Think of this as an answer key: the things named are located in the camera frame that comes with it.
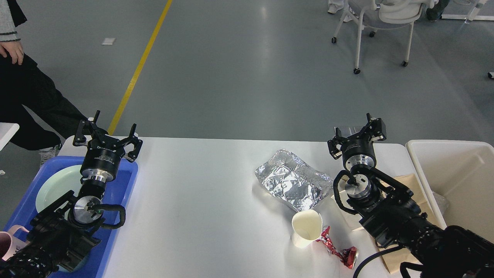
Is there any white office chair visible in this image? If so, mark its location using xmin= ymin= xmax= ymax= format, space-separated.
xmin=331 ymin=0 xmax=438 ymax=75

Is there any crumpled aluminium foil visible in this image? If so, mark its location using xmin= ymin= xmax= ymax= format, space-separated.
xmin=255 ymin=149 xmax=333 ymax=212

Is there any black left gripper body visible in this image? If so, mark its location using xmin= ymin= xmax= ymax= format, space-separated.
xmin=80 ymin=144 xmax=125 ymax=182

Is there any white plastic bin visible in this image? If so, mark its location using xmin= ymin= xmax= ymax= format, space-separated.
xmin=406 ymin=140 xmax=494 ymax=242

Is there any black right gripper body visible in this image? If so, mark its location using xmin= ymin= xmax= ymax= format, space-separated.
xmin=341 ymin=139 xmax=377 ymax=171

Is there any white side table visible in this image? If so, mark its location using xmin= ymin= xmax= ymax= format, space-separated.
xmin=0 ymin=122 xmax=20 ymax=150

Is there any white paper bowl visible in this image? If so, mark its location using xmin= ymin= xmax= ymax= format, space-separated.
xmin=336 ymin=190 xmax=364 ymax=231

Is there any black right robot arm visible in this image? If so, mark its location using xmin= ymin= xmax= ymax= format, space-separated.
xmin=328 ymin=113 xmax=494 ymax=278

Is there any crushed red can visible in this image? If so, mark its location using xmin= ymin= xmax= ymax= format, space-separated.
xmin=315 ymin=226 xmax=358 ymax=269

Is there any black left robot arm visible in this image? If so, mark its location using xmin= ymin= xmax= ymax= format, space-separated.
xmin=1 ymin=111 xmax=143 ymax=278

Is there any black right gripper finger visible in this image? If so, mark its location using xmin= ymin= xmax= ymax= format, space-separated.
xmin=354 ymin=113 xmax=387 ymax=141
xmin=328 ymin=128 xmax=354 ymax=160

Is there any white paper cup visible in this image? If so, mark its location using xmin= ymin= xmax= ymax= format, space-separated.
xmin=291 ymin=210 xmax=322 ymax=248

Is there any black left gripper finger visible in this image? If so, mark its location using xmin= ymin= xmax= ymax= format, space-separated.
xmin=73 ymin=110 xmax=109 ymax=147
xmin=112 ymin=123 xmax=143 ymax=163

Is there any brown paper bag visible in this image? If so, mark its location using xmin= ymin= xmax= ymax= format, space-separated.
xmin=369 ymin=173 xmax=448 ymax=274

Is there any pink HOME mug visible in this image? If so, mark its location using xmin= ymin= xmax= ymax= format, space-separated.
xmin=0 ymin=225 xmax=30 ymax=261

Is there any teal mug yellow inside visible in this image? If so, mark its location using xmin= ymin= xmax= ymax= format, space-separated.
xmin=65 ymin=251 xmax=91 ymax=273

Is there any person in black trousers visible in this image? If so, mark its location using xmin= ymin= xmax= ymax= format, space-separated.
xmin=0 ymin=0 xmax=86 ymax=164

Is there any mint green round plate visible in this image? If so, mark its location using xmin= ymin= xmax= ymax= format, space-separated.
xmin=35 ymin=165 xmax=82 ymax=212

